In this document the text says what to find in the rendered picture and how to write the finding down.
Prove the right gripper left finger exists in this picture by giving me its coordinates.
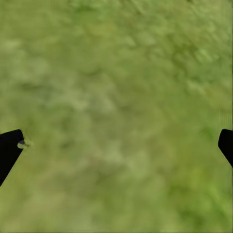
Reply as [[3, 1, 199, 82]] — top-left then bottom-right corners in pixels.
[[0, 129, 30, 186]]

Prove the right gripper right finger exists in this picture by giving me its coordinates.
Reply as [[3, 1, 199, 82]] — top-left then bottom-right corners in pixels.
[[218, 129, 233, 167]]

